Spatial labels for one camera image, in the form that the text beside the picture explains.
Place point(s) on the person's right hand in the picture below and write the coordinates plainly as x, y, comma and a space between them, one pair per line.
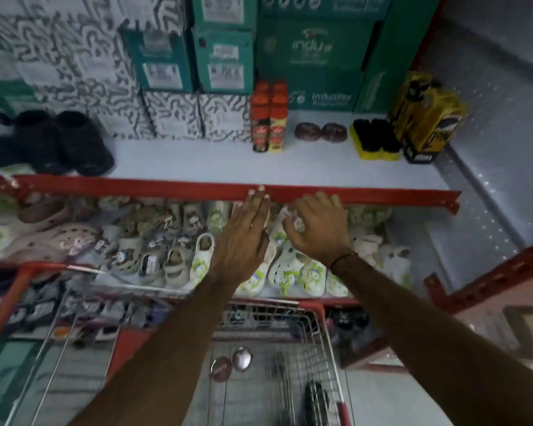
324, 230

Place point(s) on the person's left hand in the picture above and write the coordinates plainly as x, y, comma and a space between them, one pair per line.
242, 243

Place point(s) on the person's right thumb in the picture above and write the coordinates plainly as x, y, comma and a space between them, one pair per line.
293, 230

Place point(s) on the person's left fingers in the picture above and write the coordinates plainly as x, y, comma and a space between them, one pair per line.
255, 206

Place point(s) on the person's right middle finger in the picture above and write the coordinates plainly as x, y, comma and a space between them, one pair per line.
322, 204

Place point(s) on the person's left forearm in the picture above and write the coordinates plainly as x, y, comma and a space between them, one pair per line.
168, 350

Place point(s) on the person's right forearm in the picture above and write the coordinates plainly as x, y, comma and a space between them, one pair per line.
426, 341

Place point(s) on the black wristband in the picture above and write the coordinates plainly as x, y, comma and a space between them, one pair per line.
343, 258

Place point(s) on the brown shoe polish tin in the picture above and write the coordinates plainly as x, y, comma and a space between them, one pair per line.
307, 131
334, 132

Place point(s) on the red shoe polish bottle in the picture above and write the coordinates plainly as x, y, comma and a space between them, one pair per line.
262, 93
278, 128
260, 128
279, 93

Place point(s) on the black bristle yellow shoe brush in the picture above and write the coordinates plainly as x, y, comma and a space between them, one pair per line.
365, 137
388, 139

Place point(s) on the red metal shelving rack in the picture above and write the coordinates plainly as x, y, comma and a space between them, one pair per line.
160, 188

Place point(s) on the row of white decorated clogs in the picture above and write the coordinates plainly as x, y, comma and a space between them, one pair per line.
129, 243

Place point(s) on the yellow and black box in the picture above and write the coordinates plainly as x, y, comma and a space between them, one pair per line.
431, 128
411, 97

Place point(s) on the large green carton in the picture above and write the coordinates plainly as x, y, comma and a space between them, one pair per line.
324, 5
315, 70
395, 53

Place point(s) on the round shoe polish tin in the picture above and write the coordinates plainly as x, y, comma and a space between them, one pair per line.
220, 369
242, 359

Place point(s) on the teal shoebox white label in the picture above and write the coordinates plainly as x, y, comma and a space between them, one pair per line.
224, 11
224, 62
162, 62

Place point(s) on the black clog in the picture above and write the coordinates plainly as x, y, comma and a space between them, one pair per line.
85, 144
42, 141

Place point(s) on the stack of patterned white shoeboxes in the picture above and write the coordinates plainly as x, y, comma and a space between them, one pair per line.
93, 57

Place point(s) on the row of dark shoes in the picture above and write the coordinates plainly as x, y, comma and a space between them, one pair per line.
49, 306

